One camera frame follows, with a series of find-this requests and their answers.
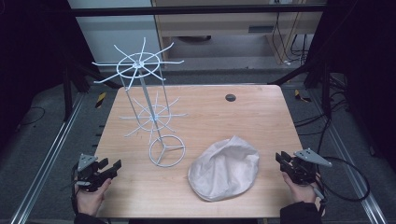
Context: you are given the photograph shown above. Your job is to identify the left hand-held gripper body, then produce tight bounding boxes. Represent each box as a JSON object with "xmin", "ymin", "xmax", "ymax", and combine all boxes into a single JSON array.
[{"xmin": 74, "ymin": 152, "xmax": 108, "ymax": 192}]

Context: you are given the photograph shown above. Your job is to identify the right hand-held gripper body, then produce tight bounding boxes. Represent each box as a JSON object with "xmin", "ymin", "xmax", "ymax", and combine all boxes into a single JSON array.
[{"xmin": 281, "ymin": 147, "xmax": 333, "ymax": 187}]

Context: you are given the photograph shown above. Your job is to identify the white cloth cap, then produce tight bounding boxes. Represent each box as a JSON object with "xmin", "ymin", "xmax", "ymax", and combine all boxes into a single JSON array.
[{"xmin": 187, "ymin": 134, "xmax": 262, "ymax": 203}]

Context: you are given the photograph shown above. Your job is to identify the white wire rack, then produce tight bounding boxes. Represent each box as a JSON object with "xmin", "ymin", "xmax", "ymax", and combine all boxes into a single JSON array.
[{"xmin": 92, "ymin": 36, "xmax": 189, "ymax": 169}]

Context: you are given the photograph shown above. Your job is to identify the person's right hand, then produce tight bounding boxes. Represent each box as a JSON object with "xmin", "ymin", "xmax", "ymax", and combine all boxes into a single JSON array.
[{"xmin": 281, "ymin": 171, "xmax": 319, "ymax": 205}]

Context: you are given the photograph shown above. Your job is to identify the person's left hand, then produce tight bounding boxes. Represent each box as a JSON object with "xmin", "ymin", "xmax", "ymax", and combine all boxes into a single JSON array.
[{"xmin": 75, "ymin": 177, "xmax": 113, "ymax": 217}]

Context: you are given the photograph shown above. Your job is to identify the yellow black striped tape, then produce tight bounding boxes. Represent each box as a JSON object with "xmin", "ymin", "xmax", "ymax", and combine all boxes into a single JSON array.
[
  {"xmin": 293, "ymin": 89, "xmax": 312, "ymax": 104},
  {"xmin": 94, "ymin": 91, "xmax": 107, "ymax": 109}
]

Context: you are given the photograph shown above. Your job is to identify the black metal stand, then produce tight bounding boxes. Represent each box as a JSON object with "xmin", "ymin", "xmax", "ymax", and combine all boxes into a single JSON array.
[{"xmin": 267, "ymin": 60, "xmax": 332, "ymax": 119}]

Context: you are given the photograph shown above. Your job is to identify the black curtain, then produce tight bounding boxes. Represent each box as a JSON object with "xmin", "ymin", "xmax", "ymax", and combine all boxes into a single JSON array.
[
  {"xmin": 0, "ymin": 0, "xmax": 98, "ymax": 153},
  {"xmin": 307, "ymin": 0, "xmax": 396, "ymax": 172}
]

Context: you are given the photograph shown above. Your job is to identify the white cabinet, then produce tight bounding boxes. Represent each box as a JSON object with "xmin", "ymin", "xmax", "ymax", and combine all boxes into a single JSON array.
[{"xmin": 66, "ymin": 0, "xmax": 163, "ymax": 64}]

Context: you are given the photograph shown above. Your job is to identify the light wooden cabinet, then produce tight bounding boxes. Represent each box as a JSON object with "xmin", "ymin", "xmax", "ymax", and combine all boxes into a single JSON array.
[{"xmin": 151, "ymin": 0, "xmax": 329, "ymax": 65}]

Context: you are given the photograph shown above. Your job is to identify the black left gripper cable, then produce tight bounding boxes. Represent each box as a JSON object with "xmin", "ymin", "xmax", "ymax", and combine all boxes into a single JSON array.
[{"xmin": 70, "ymin": 163, "xmax": 82, "ymax": 217}]

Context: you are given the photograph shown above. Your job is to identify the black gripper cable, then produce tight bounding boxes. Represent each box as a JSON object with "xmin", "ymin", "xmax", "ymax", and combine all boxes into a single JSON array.
[
  {"xmin": 312, "ymin": 156, "xmax": 372, "ymax": 216},
  {"xmin": 70, "ymin": 163, "xmax": 82, "ymax": 217}
]

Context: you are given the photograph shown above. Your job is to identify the aluminium floor rail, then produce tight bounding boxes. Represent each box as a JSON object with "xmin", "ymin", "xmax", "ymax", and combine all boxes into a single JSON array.
[
  {"xmin": 9, "ymin": 92, "xmax": 86, "ymax": 224},
  {"xmin": 311, "ymin": 89, "xmax": 389, "ymax": 224}
]

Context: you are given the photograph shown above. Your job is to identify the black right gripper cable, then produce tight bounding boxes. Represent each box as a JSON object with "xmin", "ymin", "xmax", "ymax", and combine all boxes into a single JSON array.
[{"xmin": 312, "ymin": 156, "xmax": 372, "ymax": 216}]

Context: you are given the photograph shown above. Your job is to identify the black floor cables bundle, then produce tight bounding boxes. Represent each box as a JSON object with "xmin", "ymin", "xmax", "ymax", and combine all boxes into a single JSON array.
[{"xmin": 293, "ymin": 74, "xmax": 354, "ymax": 137}]

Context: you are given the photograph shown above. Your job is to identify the thin black floor cable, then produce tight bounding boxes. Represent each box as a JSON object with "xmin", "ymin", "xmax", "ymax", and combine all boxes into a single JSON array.
[{"xmin": 19, "ymin": 105, "xmax": 47, "ymax": 127}]

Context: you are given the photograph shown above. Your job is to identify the black cables by cabinet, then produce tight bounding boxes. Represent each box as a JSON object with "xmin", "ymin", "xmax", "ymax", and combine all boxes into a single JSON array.
[{"xmin": 271, "ymin": 11, "xmax": 310, "ymax": 65}]

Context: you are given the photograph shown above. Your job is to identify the black horizontal frame bar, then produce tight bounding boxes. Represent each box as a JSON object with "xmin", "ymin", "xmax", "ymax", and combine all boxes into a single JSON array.
[{"xmin": 68, "ymin": 4, "xmax": 329, "ymax": 18}]

